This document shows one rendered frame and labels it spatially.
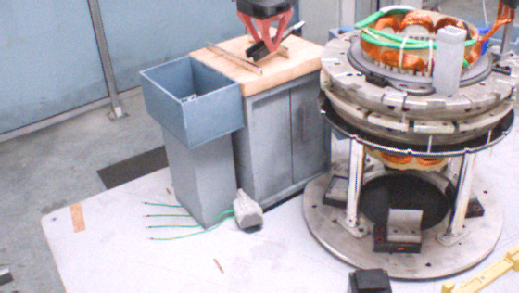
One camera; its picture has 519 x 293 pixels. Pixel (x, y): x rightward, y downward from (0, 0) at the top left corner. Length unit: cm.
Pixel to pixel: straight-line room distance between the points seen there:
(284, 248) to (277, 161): 16
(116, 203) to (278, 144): 37
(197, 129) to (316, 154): 30
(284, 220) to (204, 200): 16
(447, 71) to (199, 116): 38
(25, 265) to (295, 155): 152
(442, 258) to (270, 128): 37
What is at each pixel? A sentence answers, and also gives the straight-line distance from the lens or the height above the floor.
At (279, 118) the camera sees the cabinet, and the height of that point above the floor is 97.
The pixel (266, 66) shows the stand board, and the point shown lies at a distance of 84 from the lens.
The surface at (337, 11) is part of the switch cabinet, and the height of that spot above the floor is 47.
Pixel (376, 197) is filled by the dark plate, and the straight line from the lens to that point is 99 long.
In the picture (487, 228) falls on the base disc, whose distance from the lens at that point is 94.
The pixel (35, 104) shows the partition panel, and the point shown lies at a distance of 295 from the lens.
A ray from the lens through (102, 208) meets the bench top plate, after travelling 105.
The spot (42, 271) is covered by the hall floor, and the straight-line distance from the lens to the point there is 215.
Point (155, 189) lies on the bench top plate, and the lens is 106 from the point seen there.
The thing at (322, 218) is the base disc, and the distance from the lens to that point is 91.
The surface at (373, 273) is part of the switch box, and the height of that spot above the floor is 84.
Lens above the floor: 141
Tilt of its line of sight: 32 degrees down
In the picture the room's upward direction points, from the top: 5 degrees counter-clockwise
